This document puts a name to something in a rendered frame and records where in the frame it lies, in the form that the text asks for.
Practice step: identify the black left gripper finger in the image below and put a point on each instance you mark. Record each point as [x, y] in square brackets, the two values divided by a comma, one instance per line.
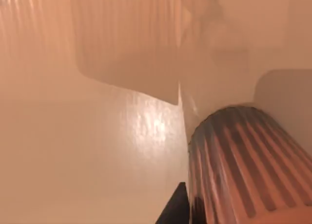
[177, 209]

